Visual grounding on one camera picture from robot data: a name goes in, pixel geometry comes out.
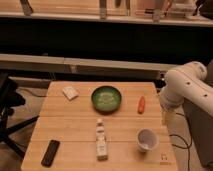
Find green ceramic bowl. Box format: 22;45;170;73
91;86;122;113

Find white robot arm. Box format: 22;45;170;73
159;61;213;125

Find orange carrot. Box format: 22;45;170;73
138;96;145;114

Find white paper cup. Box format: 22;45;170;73
136;129;159;153

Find white tube bottle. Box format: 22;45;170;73
96;119;108;161

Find black remote control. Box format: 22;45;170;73
41;140;60;167

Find long grey bench shelf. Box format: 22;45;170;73
0;53;174;80

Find black office chair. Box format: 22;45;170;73
0;73;38;158

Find black cable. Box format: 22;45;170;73
168;111;193;171

